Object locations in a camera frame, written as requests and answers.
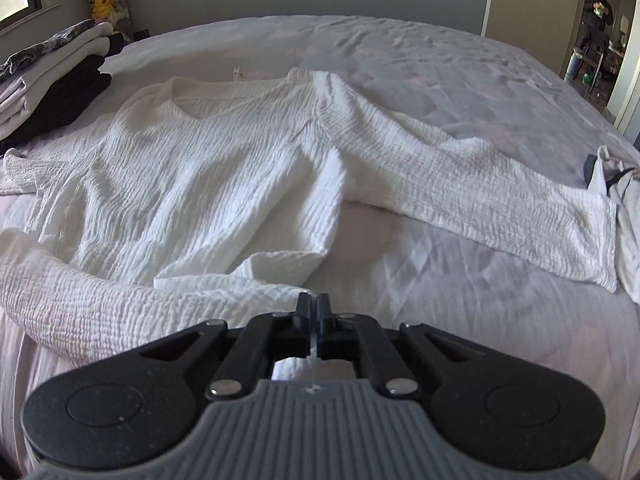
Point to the white folded garment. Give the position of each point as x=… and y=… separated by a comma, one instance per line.
x=75, y=42

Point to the bed with pale dotted sheet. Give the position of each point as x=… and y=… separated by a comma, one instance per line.
x=450, y=60

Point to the grey patterned folded garment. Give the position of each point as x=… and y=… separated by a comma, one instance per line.
x=45, y=47

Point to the yellow plush toy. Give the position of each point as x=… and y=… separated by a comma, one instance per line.
x=102, y=4

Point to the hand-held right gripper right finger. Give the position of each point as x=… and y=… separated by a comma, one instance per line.
x=325, y=325

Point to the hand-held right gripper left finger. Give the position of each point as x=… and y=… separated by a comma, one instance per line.
x=304, y=325

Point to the pile of unfolded clothes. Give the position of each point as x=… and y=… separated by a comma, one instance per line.
x=625, y=200

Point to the beige door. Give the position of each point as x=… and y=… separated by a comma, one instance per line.
x=535, y=15

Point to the white crinkled shirt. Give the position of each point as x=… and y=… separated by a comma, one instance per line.
x=215, y=170

